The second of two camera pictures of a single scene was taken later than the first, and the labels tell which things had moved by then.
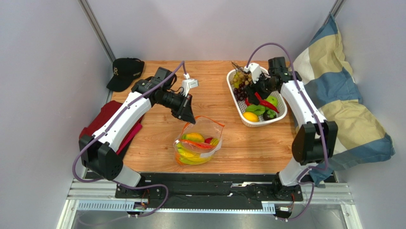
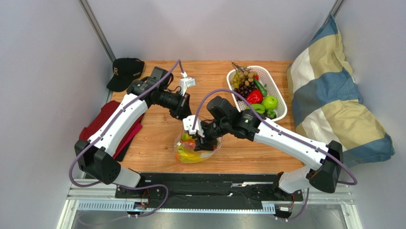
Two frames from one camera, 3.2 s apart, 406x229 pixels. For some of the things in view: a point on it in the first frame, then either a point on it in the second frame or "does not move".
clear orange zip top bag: (197, 143) does not move
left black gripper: (184, 111) does not move
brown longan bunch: (245, 78) does not move
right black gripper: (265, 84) -> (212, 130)
